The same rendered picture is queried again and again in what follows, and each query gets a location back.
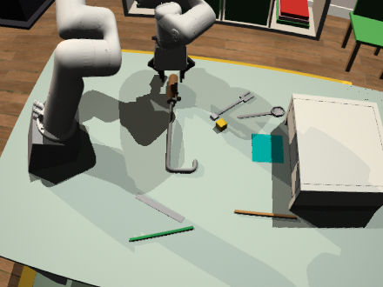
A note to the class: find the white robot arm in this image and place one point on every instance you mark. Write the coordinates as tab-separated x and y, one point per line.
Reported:
79	56

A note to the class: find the yellow cube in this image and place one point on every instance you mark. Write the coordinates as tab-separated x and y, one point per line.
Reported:
221	124

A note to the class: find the grey spoon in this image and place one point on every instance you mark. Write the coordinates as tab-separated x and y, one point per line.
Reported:
276	111

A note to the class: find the teal square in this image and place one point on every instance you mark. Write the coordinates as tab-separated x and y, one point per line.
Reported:
267	148

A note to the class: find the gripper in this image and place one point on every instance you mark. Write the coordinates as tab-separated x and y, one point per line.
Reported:
174	59

